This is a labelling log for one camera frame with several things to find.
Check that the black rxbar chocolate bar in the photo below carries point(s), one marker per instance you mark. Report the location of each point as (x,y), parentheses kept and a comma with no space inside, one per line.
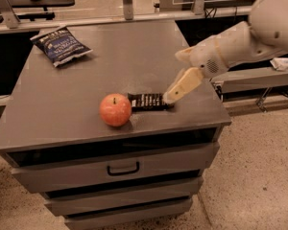
(148,102)

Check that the black drawer handle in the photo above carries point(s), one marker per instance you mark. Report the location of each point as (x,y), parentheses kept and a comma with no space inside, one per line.
(123,170)

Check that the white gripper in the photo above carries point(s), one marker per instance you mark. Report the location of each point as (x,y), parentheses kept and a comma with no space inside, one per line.
(204,57)

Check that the grey drawer cabinet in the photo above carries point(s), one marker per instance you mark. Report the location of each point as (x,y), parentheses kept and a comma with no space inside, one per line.
(96,138)

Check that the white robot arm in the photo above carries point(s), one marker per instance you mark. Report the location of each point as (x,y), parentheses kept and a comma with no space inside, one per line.
(264,35)

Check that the blue chip bag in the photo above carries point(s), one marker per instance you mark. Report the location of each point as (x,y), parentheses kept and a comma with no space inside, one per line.
(60,46)

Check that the red apple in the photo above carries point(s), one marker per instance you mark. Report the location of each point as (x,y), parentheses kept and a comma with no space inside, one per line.
(115,110)

